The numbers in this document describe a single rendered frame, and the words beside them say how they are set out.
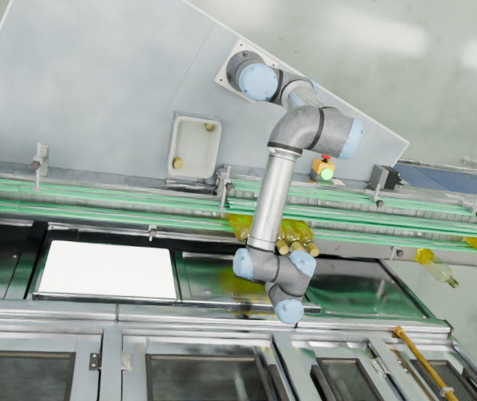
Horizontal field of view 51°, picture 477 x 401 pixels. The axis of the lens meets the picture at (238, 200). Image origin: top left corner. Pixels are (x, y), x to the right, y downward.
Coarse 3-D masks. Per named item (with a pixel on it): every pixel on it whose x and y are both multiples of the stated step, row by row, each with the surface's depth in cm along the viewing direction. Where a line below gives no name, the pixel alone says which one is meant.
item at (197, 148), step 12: (180, 120) 181; (192, 120) 181; (204, 120) 182; (180, 132) 189; (192, 132) 190; (204, 132) 191; (216, 132) 187; (180, 144) 191; (192, 144) 192; (204, 144) 193; (216, 144) 187; (180, 156) 193; (192, 156) 194; (204, 156) 195; (216, 156) 189; (168, 168) 187; (192, 168) 194; (204, 168) 196
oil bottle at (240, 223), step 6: (234, 216) 186; (240, 216) 186; (246, 216) 187; (234, 222) 185; (240, 222) 181; (246, 222) 182; (234, 228) 184; (240, 228) 177; (246, 228) 177; (240, 234) 176; (246, 234) 176; (240, 240) 177
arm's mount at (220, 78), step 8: (240, 40) 179; (232, 48) 182; (240, 48) 180; (248, 48) 181; (264, 56) 183; (224, 64) 182; (272, 64) 184; (224, 72) 183; (216, 80) 183; (224, 80) 184; (232, 88) 186
